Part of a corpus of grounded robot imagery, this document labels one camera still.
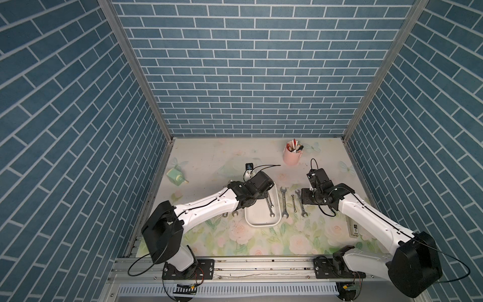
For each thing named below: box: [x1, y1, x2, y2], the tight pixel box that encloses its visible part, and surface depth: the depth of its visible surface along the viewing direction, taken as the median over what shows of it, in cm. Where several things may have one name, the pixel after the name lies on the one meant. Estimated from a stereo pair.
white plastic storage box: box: [244, 183, 282, 228], surface depth 90 cm
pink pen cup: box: [283, 140, 304, 167], surface depth 104 cm
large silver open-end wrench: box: [279, 186, 289, 219], surface depth 93 cm
